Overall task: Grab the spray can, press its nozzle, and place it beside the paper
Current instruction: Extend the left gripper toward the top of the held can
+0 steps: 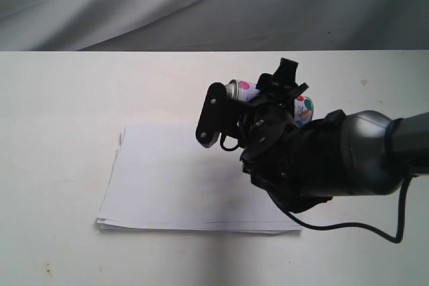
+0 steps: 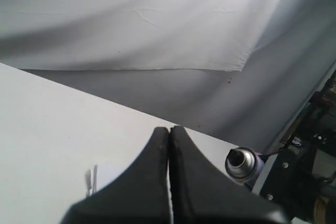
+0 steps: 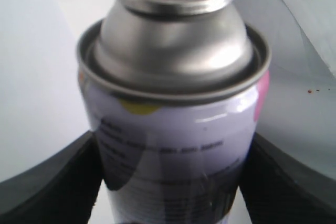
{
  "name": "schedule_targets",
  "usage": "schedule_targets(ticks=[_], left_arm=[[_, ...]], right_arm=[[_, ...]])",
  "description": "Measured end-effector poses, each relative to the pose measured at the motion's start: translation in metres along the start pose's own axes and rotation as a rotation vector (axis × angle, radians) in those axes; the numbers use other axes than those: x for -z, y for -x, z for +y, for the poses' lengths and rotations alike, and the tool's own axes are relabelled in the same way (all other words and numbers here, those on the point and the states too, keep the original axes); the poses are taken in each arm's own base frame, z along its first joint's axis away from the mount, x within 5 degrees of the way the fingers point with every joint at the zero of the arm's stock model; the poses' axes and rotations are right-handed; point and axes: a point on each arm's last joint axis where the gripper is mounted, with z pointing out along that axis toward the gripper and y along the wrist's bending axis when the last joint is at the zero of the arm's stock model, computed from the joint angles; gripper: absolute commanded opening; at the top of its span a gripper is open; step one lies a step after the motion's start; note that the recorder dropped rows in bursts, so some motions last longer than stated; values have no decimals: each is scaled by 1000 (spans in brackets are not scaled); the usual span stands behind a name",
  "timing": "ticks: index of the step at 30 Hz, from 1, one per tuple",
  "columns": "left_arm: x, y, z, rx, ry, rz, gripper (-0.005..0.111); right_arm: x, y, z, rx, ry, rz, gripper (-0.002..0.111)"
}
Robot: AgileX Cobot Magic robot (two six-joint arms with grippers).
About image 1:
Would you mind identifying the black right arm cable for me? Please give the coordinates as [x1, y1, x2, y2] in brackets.
[281, 175, 412, 244]

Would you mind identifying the white backdrop cloth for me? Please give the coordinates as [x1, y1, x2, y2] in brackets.
[1, 0, 428, 51]

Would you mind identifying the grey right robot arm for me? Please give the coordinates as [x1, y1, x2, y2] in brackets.
[241, 58, 428, 213]

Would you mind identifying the silver spray can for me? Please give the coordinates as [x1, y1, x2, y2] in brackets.
[225, 78, 317, 129]

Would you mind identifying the white paper stack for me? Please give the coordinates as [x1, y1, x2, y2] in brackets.
[97, 123, 298, 234]

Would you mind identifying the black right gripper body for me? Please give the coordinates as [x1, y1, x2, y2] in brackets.
[240, 103, 345, 213]

